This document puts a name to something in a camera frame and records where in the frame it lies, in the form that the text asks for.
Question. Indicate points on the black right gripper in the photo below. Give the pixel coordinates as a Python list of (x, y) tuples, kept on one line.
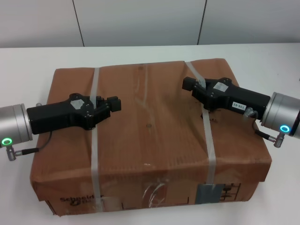
[(241, 99)]

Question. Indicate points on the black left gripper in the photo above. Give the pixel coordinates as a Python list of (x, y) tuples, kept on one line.
[(54, 117)]

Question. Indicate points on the brown cardboard box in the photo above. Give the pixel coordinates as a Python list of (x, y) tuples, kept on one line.
[(152, 105)]

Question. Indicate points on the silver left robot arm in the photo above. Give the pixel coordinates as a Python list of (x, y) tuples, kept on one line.
[(14, 122)]

